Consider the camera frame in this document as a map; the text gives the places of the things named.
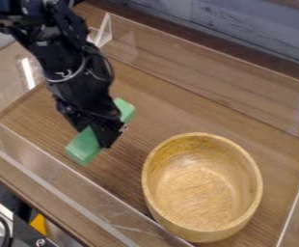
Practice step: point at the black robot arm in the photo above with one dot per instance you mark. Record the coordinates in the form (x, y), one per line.
(51, 32)

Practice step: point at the clear acrylic corner bracket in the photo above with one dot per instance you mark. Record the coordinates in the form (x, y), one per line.
(100, 36)

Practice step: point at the clear acrylic barrier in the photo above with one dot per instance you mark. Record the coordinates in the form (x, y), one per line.
(87, 211)

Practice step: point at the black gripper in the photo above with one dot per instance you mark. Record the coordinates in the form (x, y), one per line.
(80, 90)

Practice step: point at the yellow tag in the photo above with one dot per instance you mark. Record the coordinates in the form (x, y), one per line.
(39, 224)

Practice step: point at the brown wooden bowl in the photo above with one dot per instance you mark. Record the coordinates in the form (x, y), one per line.
(202, 186)

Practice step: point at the green rectangular block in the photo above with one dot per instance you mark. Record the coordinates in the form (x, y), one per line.
(84, 147)

